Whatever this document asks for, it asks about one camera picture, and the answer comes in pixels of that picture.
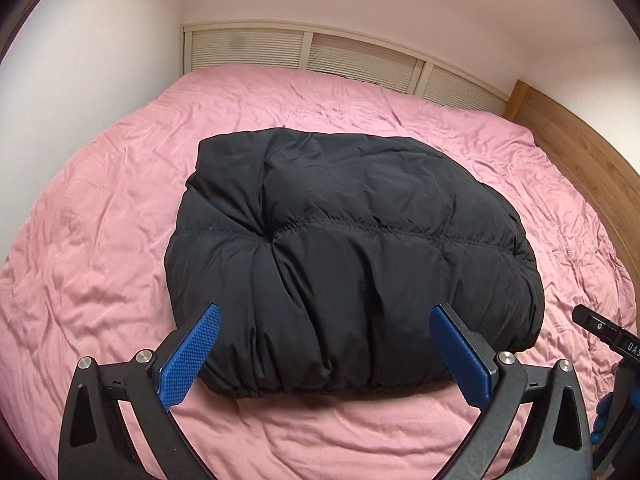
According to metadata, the pink bed blanket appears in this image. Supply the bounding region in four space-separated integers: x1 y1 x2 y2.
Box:
0 62 638 480

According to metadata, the white slatted headboard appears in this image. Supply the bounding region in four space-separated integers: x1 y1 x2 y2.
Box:
181 21 511 116

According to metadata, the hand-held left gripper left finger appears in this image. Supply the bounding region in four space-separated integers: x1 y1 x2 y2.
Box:
58 302 222 480

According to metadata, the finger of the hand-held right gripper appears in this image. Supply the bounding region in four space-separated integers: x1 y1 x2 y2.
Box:
572 304 620 346

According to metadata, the wooden bed side board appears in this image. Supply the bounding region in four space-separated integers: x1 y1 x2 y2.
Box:
502 80 640 281

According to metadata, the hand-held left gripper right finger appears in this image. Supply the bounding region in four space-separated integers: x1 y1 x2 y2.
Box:
429 303 596 480

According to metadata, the person's right hand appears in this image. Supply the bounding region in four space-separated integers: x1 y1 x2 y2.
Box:
589 391 617 450

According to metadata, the black puffer coat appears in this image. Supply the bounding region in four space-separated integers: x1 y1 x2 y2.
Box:
164 127 546 398

